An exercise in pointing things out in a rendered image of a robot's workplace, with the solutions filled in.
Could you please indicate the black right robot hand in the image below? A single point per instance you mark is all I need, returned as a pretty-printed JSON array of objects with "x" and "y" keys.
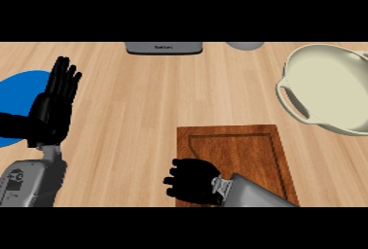
[{"x": 194, "y": 181}]

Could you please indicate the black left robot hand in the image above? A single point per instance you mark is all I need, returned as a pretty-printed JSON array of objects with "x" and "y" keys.
[{"x": 53, "y": 107}]

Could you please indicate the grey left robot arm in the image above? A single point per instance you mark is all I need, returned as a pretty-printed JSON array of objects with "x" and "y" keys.
[{"x": 29, "y": 181}]

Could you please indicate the brown wooden cutting board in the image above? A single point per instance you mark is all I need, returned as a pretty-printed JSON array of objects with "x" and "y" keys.
[{"x": 239, "y": 152}]

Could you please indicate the blue round plate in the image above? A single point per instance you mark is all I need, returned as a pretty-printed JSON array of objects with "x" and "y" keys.
[{"x": 16, "y": 97}]

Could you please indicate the grey flat appliance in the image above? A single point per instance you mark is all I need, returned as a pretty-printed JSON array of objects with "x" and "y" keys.
[{"x": 164, "y": 47}]

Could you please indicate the grey round object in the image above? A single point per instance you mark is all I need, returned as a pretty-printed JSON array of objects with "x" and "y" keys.
[{"x": 244, "y": 45}]

